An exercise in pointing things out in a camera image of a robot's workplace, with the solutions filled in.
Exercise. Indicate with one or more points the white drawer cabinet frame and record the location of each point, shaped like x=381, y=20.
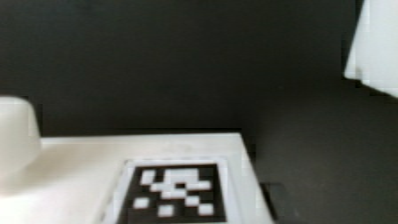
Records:
x=372, y=64

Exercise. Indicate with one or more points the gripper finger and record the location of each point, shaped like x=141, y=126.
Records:
x=280, y=203

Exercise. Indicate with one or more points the white front drawer box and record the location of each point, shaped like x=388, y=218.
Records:
x=141, y=179

